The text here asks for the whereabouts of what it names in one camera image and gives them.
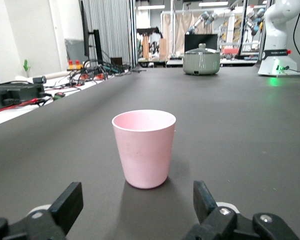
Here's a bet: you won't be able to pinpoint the beige curtain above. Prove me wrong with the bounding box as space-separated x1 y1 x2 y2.
162 12 214 56

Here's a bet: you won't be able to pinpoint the dark grey table mat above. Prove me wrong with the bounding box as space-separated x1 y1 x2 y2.
0 66 300 240

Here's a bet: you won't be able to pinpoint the black cable tangle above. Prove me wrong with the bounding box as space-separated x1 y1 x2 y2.
64 59 147 88

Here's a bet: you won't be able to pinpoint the long ceiling light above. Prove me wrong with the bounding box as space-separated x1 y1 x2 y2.
198 1 230 7
137 4 166 11

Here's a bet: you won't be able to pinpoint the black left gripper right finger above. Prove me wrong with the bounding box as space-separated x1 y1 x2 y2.
182 180 300 240

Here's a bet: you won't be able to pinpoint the black right arm base cables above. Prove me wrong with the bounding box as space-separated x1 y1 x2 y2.
277 9 300 75

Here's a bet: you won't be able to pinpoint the black electronics box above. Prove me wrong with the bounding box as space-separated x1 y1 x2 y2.
0 82 46 112

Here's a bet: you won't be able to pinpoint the red cable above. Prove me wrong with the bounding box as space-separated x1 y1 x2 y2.
0 98 45 115

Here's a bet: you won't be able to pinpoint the pink plastic cup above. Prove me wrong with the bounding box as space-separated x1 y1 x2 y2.
111 109 177 190

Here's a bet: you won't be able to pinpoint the black monitor on stand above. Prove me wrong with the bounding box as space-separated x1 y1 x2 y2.
79 0 104 66

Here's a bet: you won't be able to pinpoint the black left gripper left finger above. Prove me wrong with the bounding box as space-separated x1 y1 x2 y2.
0 181 84 240

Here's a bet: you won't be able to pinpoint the white side table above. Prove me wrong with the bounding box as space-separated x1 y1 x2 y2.
0 71 116 128

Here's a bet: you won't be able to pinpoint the green plastic object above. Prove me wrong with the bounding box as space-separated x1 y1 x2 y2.
23 59 31 78

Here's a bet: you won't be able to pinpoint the small black webcam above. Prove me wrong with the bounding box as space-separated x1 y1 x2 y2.
32 75 47 85

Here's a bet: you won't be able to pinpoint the dark grey panel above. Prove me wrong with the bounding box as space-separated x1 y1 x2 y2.
64 38 87 63

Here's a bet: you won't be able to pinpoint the grey-green cooking pot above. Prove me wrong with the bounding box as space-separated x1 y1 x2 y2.
182 42 221 76

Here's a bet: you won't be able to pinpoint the grey striped curtain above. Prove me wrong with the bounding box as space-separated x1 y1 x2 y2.
82 0 138 68

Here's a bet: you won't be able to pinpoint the black flat monitor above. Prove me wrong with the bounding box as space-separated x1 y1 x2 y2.
184 33 219 53

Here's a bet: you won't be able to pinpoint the brown cardboard box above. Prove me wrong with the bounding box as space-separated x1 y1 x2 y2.
158 37 168 61

